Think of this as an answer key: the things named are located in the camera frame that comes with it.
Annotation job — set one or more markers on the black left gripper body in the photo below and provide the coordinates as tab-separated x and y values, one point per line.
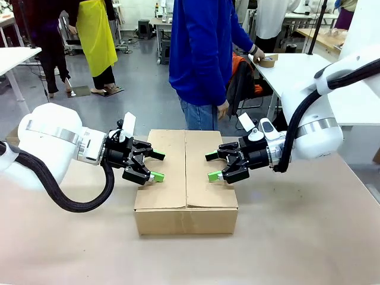
118	151

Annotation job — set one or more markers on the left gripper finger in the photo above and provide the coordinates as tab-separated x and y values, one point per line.
136	175
142	148

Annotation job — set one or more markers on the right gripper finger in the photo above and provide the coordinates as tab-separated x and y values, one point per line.
234	172
231	151

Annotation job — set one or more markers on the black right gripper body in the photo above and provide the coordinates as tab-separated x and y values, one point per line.
255	154

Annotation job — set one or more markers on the brown tape roll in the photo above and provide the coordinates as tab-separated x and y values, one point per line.
268	62

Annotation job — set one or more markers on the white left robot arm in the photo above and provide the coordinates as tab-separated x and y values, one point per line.
50	124

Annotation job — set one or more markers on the person's left forearm blue sleeve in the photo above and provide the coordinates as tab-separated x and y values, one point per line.
246	41

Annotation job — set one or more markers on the person's right forearm blue sleeve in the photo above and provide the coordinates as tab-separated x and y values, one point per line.
221	89

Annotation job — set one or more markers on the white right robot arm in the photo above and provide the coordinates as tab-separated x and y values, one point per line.
320	136

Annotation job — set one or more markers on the brown cardboard box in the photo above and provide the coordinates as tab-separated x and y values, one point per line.
184	219

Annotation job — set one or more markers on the person's right hand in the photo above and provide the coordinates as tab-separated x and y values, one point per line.
223	110

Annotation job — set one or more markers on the person's left hand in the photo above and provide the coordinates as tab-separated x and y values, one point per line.
259	55

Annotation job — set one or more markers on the orange and black jacket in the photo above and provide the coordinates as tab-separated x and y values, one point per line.
245	83

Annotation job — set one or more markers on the grey floor mat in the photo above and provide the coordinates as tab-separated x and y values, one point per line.
81	90

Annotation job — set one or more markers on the white side table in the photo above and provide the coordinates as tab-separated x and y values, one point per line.
297	71

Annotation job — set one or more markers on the person in dark clothes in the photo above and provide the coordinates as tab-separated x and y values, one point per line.
52	68

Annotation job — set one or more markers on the black cylinder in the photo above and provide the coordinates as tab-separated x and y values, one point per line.
291	48

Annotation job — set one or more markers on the person in blue sweater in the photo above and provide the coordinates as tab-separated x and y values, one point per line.
196	44

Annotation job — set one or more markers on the person in yellow apron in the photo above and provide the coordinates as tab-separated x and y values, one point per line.
95	35

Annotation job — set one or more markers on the wooden top table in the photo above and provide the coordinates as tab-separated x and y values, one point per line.
320	40

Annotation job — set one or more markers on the person in white shirt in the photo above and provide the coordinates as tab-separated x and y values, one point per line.
271	17

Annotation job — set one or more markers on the white workbench table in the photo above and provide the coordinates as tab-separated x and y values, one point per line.
15	58

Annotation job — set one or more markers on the black stand pole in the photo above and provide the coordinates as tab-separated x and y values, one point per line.
317	26

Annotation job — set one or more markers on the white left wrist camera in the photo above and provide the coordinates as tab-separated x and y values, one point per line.
129	123

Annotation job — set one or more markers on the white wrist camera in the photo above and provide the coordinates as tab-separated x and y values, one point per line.
129	123
246	121

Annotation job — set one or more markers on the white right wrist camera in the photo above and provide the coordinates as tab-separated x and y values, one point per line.
246	121

